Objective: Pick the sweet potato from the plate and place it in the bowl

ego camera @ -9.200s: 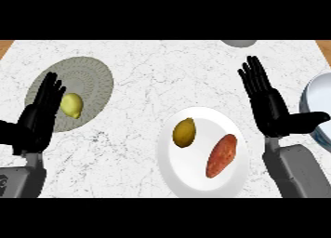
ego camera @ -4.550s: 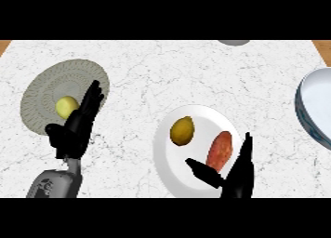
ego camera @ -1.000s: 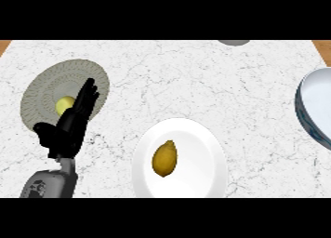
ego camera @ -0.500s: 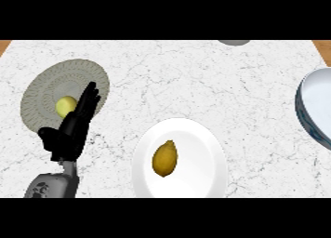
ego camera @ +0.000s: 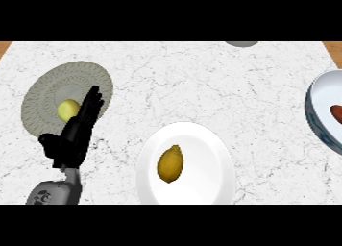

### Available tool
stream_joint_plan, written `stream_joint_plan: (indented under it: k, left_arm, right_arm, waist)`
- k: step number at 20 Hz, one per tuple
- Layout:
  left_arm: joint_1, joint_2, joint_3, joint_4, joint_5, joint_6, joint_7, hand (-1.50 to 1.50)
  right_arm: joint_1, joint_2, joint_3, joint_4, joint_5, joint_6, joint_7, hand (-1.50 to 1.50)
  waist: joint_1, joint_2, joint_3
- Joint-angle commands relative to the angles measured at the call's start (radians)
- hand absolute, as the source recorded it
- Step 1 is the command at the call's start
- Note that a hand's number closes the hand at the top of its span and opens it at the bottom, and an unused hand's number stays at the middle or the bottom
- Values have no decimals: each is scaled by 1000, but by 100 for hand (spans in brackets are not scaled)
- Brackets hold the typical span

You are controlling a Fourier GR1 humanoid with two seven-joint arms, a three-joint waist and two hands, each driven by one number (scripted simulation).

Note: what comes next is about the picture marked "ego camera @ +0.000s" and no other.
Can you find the grey patterned plate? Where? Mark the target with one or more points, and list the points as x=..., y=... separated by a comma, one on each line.
x=51, y=93

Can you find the white bowl with blue pattern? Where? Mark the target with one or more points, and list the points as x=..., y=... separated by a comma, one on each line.
x=326, y=96

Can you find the grey round object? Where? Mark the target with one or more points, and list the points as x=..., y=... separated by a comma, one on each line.
x=242, y=44

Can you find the pale yellow round fruit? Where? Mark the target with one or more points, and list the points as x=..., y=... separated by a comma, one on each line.
x=68, y=110

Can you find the white plate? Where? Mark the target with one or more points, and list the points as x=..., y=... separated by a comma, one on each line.
x=197, y=179

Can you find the yellow lemon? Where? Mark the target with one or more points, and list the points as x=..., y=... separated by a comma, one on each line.
x=170, y=164

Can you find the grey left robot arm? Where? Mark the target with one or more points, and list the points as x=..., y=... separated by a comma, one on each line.
x=55, y=192

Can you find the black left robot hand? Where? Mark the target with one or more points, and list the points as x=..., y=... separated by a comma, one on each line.
x=76, y=134

